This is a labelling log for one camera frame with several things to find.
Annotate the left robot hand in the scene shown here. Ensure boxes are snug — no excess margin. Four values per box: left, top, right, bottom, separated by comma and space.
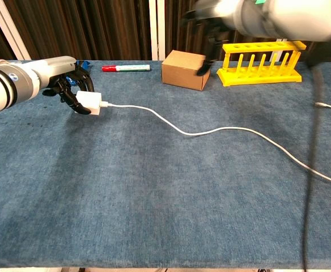
23, 56, 95, 116

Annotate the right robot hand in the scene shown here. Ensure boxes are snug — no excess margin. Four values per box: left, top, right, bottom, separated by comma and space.
181, 0, 241, 77

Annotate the white charger cube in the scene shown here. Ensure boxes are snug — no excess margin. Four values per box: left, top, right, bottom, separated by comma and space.
75, 90, 103, 116

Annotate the white cable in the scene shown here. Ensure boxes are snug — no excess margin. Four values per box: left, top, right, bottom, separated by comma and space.
99, 100, 331, 187

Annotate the blue snack packet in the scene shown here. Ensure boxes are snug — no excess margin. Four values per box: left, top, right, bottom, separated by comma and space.
67, 59, 94, 86

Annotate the small cardboard box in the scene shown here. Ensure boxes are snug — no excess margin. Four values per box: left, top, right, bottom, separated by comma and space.
161, 50, 211, 91

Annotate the red capped white marker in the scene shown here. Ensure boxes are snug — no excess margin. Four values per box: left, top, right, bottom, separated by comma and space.
101, 64, 151, 73

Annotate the yellow test tube rack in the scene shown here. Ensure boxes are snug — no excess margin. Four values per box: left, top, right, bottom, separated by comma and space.
216, 40, 307, 87

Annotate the blue table cloth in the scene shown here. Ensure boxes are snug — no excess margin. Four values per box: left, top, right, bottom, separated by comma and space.
0, 59, 331, 269

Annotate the white slanted frame bar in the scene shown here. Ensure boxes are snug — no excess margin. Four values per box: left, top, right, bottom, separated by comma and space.
0, 0, 32, 60

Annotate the white upright frame post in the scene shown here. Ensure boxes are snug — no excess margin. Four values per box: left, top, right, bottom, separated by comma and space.
148, 0, 166, 61

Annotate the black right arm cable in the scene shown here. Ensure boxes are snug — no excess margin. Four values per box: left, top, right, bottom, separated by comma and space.
301, 53, 328, 272

